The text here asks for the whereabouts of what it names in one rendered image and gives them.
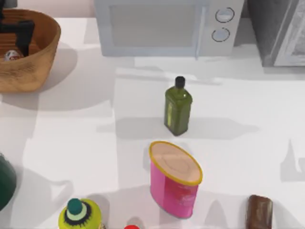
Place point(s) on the red and white can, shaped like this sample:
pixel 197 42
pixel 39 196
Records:
pixel 13 56

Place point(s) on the wooden basket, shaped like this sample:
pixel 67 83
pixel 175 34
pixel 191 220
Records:
pixel 35 69

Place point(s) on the microwave door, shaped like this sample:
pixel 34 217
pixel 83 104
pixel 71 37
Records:
pixel 152 26

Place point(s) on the dark green object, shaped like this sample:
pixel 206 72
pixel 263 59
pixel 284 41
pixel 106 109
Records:
pixel 6 183

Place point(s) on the pale microwave oven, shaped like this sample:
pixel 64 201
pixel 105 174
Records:
pixel 166 28

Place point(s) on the green bottle with black cap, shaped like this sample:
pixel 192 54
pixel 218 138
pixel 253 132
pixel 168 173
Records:
pixel 177 112

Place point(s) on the yellow-green bottle with teal cap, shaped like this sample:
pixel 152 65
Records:
pixel 81 217

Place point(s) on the round microwave knob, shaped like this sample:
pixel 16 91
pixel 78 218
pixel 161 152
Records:
pixel 220 34
pixel 225 14

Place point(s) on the pink can with yellow rim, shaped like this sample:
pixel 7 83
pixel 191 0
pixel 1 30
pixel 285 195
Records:
pixel 174 186

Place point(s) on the red object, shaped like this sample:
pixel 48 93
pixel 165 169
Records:
pixel 131 227

